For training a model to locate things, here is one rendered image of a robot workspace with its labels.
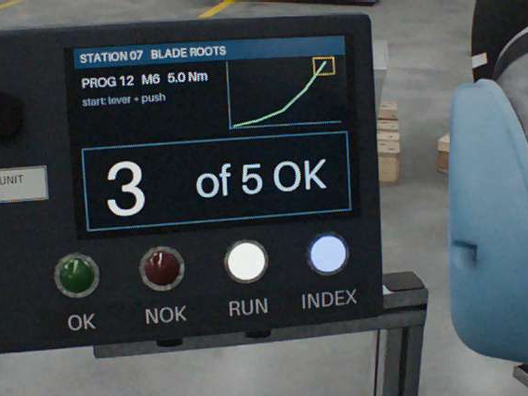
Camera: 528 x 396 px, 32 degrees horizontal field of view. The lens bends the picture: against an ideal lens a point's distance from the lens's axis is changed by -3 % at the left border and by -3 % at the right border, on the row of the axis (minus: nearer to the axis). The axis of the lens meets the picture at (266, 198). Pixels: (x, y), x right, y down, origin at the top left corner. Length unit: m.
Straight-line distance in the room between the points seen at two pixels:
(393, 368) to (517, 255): 0.36
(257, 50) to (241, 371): 2.08
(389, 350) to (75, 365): 2.02
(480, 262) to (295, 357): 2.32
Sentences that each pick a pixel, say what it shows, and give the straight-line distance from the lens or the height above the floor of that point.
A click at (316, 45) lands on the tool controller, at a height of 1.24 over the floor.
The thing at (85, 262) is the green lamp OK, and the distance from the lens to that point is 0.55.
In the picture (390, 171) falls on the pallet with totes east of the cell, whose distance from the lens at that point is 3.94.
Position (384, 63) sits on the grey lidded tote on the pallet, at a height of 0.47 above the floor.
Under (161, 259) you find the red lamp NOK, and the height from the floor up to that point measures 1.12.
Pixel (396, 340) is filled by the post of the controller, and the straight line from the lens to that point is 0.69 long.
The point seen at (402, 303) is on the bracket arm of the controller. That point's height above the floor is 1.05.
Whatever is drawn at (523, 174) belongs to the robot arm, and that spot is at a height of 1.24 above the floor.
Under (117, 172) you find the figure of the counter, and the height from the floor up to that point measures 1.17.
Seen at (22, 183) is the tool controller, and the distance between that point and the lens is 0.55.
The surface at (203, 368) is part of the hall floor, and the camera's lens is 2.62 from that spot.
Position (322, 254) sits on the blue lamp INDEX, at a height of 1.12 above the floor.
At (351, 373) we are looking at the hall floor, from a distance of 2.60.
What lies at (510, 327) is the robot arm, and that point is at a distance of 0.37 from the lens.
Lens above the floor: 1.35
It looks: 21 degrees down
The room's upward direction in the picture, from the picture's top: straight up
